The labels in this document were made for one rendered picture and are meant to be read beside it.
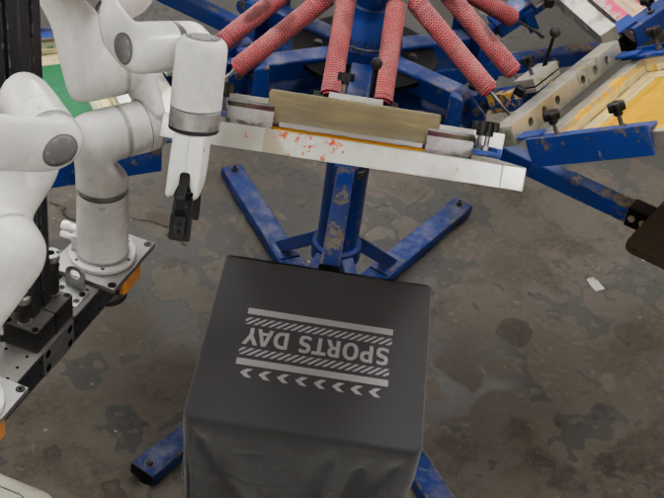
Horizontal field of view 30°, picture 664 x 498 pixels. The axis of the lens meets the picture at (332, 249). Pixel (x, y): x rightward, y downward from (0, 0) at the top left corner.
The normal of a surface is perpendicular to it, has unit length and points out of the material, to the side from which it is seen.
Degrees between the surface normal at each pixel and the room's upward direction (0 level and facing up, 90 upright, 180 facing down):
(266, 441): 91
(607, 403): 0
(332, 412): 0
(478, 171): 58
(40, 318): 0
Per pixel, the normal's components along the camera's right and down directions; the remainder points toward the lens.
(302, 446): -0.10, 0.62
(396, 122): -0.02, 0.07
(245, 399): 0.11, -0.78
